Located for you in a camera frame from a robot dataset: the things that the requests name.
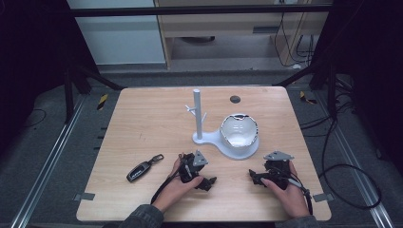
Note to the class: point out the black horizontal frame bar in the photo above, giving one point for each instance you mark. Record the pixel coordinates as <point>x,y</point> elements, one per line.
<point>190,11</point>

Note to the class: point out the person's right hand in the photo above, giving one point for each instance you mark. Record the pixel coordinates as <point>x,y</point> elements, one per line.
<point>291,198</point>

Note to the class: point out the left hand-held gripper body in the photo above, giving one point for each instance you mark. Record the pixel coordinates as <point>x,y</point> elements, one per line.
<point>189,167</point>

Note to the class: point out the light wooden cabinet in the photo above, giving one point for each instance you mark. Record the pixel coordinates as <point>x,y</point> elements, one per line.
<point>221,27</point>

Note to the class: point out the white key stand with tray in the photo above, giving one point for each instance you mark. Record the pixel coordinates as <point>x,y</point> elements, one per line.
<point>199,120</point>

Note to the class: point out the aluminium floor rail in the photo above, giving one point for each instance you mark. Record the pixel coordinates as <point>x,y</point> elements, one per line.
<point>358,171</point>
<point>50,161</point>

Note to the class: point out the person's left hand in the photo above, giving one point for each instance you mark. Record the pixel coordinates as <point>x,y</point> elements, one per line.
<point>176,191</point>

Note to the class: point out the white cabinet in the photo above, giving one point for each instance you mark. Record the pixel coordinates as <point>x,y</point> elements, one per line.
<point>117,34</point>

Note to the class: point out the black yellow floor tape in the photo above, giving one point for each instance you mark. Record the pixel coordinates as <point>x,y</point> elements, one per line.
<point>306,98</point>
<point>102,102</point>

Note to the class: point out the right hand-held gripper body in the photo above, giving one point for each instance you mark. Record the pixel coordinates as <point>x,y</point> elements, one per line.
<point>278,172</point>

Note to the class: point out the black car key fob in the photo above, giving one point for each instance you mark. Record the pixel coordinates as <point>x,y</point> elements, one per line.
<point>139,171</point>

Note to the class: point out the grey tape strip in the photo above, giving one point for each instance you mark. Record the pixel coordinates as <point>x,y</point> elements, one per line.
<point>85,196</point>
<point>323,197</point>

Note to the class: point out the black metal stand leg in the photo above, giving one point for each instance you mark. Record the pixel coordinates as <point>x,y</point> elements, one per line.
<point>331,91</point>
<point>68,95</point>

